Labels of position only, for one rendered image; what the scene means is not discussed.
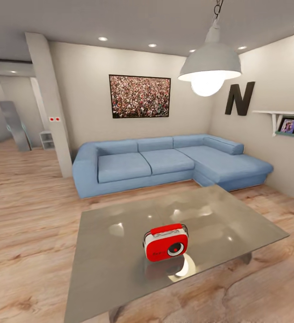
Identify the radio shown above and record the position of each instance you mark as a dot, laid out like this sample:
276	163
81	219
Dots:
165	242

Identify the room light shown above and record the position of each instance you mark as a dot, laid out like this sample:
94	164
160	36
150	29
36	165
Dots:
212	56

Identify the sofa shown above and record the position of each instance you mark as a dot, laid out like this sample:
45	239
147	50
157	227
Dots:
110	167

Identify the decorative sign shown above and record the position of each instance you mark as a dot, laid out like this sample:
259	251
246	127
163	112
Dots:
235	94

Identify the coffee table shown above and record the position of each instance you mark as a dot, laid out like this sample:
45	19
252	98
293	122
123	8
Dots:
110	266

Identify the shelf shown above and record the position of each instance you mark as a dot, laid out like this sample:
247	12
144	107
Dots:
276	125

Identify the standing mirror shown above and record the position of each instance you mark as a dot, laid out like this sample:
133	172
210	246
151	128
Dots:
15	126

